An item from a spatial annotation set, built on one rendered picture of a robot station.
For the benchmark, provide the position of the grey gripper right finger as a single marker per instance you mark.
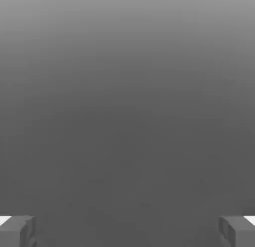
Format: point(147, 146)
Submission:
point(241, 234)

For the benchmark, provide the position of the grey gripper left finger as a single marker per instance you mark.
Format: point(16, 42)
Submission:
point(14, 233)

